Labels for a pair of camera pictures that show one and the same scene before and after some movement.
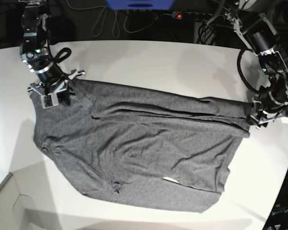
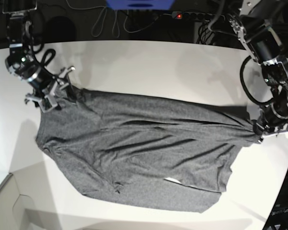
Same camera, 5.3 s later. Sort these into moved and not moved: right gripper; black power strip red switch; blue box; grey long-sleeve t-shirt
Moved: right gripper
Not moved: blue box; black power strip red switch; grey long-sleeve t-shirt
